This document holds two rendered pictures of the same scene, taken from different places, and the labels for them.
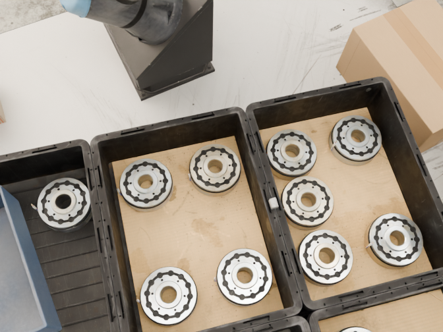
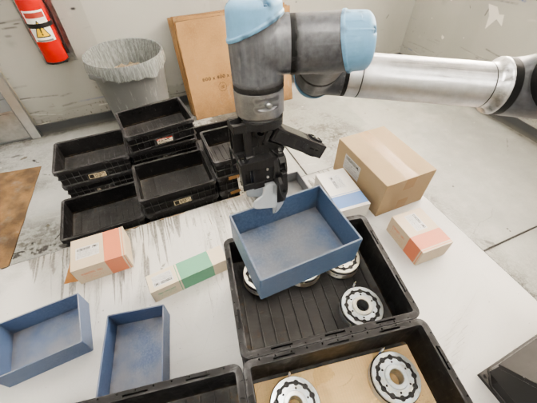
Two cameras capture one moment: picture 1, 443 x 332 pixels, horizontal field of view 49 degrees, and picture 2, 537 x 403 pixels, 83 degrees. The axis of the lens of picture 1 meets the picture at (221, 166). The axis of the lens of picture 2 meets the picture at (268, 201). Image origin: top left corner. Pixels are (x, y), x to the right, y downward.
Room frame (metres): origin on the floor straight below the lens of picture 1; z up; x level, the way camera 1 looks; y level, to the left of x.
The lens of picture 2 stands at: (0.05, -0.04, 1.58)
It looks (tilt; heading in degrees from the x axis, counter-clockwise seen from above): 47 degrees down; 95
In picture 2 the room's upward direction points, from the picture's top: straight up
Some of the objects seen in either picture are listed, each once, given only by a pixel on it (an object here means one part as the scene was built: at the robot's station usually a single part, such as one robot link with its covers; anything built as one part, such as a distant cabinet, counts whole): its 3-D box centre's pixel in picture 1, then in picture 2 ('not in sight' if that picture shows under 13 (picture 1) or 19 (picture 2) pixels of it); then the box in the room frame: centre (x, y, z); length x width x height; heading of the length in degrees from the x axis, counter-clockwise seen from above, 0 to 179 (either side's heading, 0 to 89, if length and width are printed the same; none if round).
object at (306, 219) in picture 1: (307, 200); not in sight; (0.30, -0.17, 0.86); 0.10 x 0.10 x 0.01
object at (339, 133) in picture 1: (356, 137); not in sight; (0.44, -0.27, 0.86); 0.10 x 0.10 x 0.01
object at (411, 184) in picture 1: (341, 192); not in sight; (0.31, -0.24, 0.87); 0.40 x 0.30 x 0.11; 18
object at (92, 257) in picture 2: not in sight; (102, 254); (-0.53, 0.45, 0.74); 0.16 x 0.12 x 0.07; 28
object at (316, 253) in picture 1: (326, 255); not in sight; (0.19, -0.21, 0.86); 0.05 x 0.05 x 0.01
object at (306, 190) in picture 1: (308, 199); not in sight; (0.30, -0.17, 0.86); 0.05 x 0.05 x 0.01
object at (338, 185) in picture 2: not in sight; (340, 197); (0.25, 0.78, 0.75); 0.20 x 0.12 x 0.09; 114
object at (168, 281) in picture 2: not in sight; (188, 272); (-0.24, 0.42, 0.73); 0.24 x 0.06 x 0.06; 33
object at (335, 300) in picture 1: (349, 184); not in sight; (0.31, -0.24, 0.92); 0.40 x 0.30 x 0.02; 18
